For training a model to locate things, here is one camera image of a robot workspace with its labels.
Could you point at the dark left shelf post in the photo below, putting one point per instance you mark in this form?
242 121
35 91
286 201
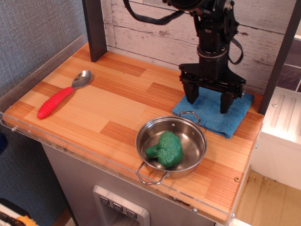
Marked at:
95 28

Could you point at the dark shelf post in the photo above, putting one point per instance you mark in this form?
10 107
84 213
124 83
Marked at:
95 28
280 60

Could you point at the yellow object bottom left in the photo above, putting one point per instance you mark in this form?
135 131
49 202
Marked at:
27 221

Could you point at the grey cabinet button panel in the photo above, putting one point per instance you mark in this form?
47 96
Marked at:
115 210

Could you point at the blue cloth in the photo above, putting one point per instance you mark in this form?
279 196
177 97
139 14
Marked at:
207 108

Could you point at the red handled metal spoon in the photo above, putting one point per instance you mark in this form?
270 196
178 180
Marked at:
82 80

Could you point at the green toy broccoli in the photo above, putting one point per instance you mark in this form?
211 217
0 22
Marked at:
168 150

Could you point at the stainless steel pan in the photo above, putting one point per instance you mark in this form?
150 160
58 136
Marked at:
193 140

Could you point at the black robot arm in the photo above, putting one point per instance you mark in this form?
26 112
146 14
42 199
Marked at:
216 28

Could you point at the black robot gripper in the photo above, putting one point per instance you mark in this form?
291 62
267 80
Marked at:
212 72

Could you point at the dark right shelf post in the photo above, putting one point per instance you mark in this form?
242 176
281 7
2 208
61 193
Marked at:
280 60

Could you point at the clear acrylic table guard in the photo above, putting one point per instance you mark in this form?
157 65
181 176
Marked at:
98 124

